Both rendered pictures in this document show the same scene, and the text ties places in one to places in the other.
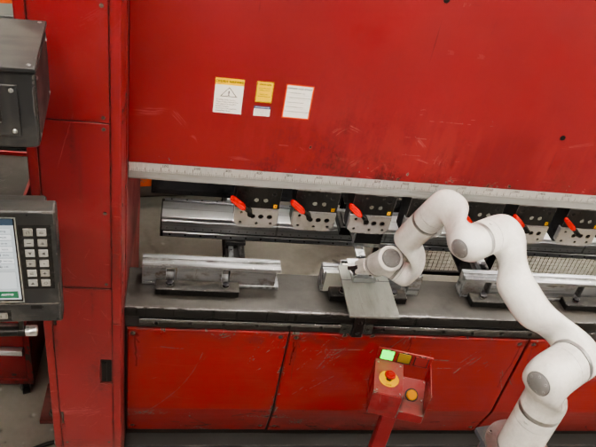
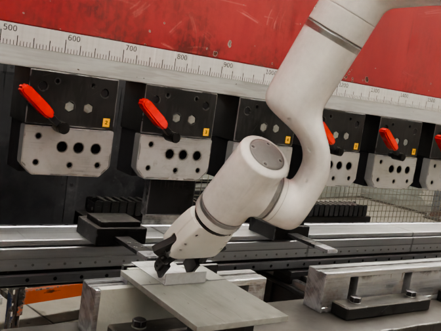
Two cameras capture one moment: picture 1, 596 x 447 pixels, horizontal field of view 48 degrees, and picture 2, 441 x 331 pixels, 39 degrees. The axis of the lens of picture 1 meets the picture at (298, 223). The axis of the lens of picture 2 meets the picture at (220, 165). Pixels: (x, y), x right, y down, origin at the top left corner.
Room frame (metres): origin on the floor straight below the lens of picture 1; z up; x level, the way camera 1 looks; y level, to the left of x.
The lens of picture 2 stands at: (0.86, 0.11, 1.35)
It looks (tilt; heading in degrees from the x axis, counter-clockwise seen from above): 7 degrees down; 338
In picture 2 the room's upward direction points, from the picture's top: 8 degrees clockwise
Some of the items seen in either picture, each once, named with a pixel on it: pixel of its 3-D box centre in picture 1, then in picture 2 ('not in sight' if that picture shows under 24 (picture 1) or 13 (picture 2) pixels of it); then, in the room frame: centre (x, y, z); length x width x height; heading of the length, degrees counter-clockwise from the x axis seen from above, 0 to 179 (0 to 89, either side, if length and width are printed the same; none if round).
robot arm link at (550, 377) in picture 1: (549, 385); not in sight; (1.25, -0.73, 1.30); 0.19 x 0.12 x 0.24; 133
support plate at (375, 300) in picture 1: (367, 291); (200, 294); (1.83, -0.29, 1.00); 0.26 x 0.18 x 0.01; 13
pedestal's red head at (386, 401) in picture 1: (399, 385); not in sight; (1.65, -0.47, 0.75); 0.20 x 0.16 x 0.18; 89
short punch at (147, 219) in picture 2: (367, 236); (168, 199); (1.98, -0.26, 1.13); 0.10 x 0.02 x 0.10; 103
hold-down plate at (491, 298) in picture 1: (505, 301); (382, 305); (2.06, -0.86, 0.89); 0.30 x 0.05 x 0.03; 103
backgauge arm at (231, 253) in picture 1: (232, 232); not in sight; (2.25, 0.26, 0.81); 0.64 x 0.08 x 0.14; 13
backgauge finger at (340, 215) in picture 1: (355, 233); (126, 236); (2.14, -0.23, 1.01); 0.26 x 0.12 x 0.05; 13
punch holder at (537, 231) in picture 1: (526, 218); (383, 151); (2.11, -0.82, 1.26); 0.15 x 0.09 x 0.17; 103
